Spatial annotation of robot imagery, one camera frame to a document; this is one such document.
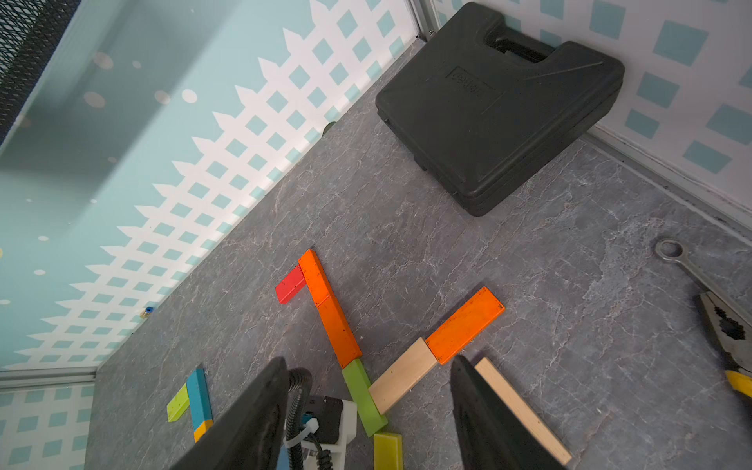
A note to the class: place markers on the teal long block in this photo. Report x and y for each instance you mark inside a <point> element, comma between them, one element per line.
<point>199,399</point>

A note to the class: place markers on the yellow handled pliers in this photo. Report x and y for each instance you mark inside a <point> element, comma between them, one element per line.
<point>728,324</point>

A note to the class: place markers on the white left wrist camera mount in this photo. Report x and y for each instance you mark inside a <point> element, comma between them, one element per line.
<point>337,426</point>

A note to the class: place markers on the orange block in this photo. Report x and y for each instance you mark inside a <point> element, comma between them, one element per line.
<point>340,335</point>
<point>463,326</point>

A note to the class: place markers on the red-orange block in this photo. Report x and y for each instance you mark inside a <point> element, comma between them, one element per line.
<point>315,277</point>

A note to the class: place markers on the black wire mesh basket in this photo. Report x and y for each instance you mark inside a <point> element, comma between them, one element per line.
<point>31,31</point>

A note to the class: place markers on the black plastic tool case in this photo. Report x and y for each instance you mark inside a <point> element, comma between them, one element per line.
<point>483,107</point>

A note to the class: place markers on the tan wooden short block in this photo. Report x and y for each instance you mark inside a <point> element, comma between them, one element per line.
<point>412,366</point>

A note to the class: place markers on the red short block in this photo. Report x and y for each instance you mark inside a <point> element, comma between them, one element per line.
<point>290,286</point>

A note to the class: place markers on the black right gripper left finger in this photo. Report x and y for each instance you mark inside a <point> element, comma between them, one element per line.
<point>249,434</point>

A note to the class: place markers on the yellow long block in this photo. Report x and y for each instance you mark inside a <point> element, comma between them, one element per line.
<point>388,451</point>

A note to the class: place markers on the yellow-orange long block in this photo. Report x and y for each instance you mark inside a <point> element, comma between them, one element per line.
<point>202,429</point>

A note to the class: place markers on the tan wooden long block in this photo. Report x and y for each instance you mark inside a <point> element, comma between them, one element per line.
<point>523,412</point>

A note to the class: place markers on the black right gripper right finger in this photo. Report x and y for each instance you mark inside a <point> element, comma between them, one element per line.
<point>489,435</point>

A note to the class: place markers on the lime green short block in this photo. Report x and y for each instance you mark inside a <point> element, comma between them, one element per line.
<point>178,404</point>

